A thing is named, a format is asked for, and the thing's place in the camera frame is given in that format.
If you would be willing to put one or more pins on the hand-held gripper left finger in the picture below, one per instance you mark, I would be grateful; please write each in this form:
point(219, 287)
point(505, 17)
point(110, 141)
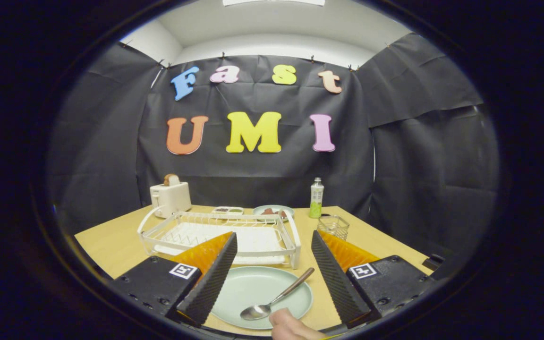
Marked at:
point(210, 283)

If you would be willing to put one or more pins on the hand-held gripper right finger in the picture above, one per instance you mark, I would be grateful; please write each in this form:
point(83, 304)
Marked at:
point(335, 278)

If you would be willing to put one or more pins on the metal spoon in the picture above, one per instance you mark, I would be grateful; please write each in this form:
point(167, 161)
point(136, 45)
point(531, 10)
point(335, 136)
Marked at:
point(255, 311)

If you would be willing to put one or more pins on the white toaster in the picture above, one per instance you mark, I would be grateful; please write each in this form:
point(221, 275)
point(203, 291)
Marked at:
point(172, 198)

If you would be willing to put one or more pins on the small pale green plate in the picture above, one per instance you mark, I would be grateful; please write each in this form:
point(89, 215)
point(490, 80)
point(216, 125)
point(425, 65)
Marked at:
point(259, 209)

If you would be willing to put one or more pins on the ceiling light panel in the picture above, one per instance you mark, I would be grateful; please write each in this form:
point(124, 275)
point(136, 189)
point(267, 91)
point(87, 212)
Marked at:
point(272, 2)

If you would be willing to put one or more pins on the brown bread slice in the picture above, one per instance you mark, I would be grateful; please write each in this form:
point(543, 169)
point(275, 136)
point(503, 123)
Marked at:
point(172, 179)

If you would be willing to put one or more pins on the green and white bottle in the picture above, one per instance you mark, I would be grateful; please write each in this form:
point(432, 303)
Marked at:
point(316, 198)

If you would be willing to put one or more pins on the black backdrop cloth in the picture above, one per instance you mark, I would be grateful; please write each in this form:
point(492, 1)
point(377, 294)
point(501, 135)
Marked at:
point(262, 174)

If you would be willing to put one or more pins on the small white sauce tray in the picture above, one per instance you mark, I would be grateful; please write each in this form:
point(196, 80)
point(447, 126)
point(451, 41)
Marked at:
point(227, 210)

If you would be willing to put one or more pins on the large pale green plate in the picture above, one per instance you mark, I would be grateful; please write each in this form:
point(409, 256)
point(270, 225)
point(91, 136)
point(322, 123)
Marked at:
point(253, 288)

